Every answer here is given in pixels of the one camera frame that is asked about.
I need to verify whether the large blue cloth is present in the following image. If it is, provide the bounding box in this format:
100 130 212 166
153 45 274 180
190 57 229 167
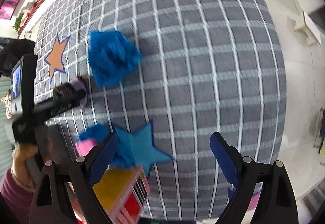
88 30 142 89

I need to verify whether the grey checked star blanket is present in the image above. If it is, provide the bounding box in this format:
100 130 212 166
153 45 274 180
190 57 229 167
33 0 287 222

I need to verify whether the person's left forearm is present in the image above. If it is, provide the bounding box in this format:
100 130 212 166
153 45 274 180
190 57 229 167
0 168 35 224

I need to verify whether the printed cardboard box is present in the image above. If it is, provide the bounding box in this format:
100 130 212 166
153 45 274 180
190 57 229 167
93 166 151 224

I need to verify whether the pink sponge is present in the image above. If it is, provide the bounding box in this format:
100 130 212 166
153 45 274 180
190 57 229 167
76 139 98 157

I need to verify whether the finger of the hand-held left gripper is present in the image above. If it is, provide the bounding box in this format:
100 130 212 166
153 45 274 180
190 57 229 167
48 101 82 118
52 89 87 103

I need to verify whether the person's left hand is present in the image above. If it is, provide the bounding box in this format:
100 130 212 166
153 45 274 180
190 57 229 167
11 143 39 187

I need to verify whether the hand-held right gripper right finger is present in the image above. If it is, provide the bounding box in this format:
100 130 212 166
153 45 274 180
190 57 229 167
210 132 297 224

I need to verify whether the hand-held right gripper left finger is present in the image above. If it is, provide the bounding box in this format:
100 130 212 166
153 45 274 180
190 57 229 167
29 132 120 224

